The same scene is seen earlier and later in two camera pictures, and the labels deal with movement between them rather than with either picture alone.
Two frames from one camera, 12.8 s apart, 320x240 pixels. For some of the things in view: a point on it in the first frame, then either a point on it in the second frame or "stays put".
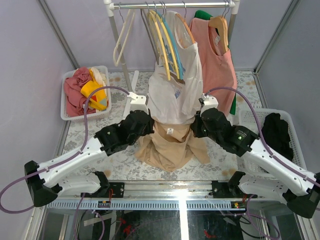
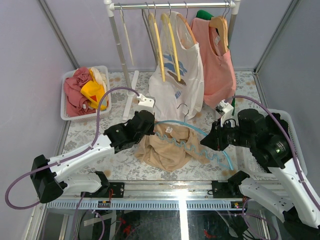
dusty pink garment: [74, 99] stays put
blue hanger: [172, 32] -> [185, 122]
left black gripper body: [149, 130] stays put
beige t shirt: [170, 146] stays put
